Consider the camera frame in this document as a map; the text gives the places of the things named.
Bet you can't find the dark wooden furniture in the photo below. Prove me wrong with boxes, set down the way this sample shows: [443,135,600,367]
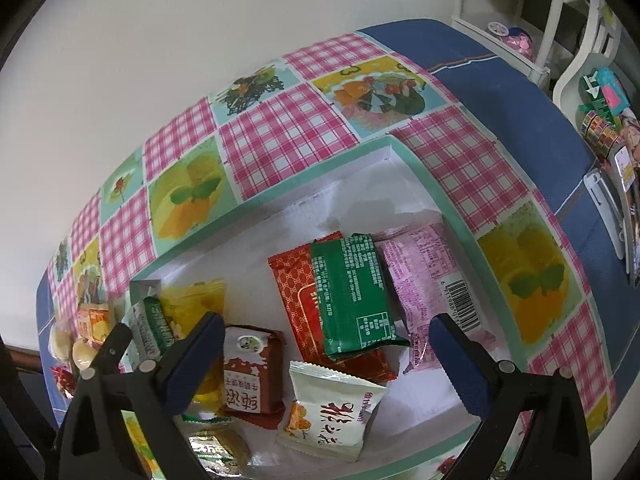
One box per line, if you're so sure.
[0,335,66,480]

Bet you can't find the gold patterned tape strip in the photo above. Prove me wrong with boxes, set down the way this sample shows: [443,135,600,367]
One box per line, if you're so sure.
[581,110,623,153]

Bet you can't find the yellow snack packet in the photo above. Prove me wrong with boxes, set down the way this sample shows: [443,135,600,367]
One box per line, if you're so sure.
[159,280,228,411]

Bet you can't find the colourful sticker packets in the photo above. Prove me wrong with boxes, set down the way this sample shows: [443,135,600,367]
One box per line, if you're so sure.
[579,66,632,116]

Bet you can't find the cream wrapped candy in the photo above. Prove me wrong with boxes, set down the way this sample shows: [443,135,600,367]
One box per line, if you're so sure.
[71,338,98,367]

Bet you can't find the white bun in clear wrapper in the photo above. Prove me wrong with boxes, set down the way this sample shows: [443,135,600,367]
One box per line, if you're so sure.
[48,322,73,361]

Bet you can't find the pink glitter jar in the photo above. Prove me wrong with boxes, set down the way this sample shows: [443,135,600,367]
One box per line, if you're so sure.
[507,27,536,58]

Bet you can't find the white shelf rack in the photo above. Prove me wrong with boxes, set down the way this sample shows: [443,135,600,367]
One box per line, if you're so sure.
[450,0,631,106]

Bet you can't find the pink plaid printed tablecloth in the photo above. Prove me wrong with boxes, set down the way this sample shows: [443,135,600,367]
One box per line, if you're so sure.
[50,31,613,480]

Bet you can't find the dark green snack packet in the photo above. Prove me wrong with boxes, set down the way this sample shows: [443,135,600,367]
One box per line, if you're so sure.
[310,232,412,361]

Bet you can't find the blue checked cloth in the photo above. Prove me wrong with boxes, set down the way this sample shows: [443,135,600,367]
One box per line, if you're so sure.
[34,19,640,411]

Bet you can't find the brown and white snack packet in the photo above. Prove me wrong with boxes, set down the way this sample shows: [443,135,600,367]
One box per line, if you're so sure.
[220,325,287,431]

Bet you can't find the red cartoon snack packet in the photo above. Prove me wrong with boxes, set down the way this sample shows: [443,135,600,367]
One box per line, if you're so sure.
[50,365,78,398]

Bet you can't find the green label biscuit packet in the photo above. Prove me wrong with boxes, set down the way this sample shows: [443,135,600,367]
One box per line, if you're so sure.
[180,412,253,478]

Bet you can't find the red patterned snack packet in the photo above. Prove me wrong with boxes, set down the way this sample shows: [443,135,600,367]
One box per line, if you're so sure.
[267,231,401,383]

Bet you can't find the pale green snack packet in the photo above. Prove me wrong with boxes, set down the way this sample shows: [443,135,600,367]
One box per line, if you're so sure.
[121,282,176,368]

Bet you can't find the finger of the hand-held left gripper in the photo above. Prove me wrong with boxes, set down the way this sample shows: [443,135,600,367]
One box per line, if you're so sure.
[92,322,135,376]

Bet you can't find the white plastic clip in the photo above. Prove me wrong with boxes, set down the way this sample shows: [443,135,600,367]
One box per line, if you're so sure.
[583,170,630,261]

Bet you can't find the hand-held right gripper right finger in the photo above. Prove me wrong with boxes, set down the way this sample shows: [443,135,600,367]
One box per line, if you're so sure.
[428,312,593,480]

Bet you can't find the white box with teal rim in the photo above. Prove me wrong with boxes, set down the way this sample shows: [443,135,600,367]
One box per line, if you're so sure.
[107,135,531,480]

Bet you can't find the orange and white snack packet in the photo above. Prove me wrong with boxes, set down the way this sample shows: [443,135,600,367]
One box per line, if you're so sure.
[75,302,112,348]

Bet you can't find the white packet with orange print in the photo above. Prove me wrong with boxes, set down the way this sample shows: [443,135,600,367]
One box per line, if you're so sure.
[276,360,388,463]

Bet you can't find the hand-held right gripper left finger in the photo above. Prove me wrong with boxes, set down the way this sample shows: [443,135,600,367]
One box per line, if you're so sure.
[50,311,226,480]

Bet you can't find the pink snack packet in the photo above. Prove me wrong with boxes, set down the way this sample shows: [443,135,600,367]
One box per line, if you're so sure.
[375,222,493,373]

